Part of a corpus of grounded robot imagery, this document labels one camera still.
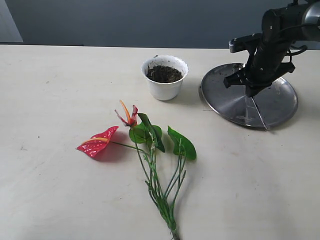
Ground round stainless steel plate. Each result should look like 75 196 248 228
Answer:
199 63 298 129

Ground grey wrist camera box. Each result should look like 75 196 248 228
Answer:
228 33 262 53

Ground stainless steel spoon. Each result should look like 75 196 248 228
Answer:
231 63 269 131

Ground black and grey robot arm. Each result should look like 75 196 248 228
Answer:
223 0 320 97

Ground artificial red anthurium plant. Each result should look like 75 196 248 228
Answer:
76 102 197 240

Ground white plastic flower pot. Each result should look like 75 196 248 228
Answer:
141 55 189 101

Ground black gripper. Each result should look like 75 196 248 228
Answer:
223 38 295 97

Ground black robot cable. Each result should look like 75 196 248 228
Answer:
282 22 308 66

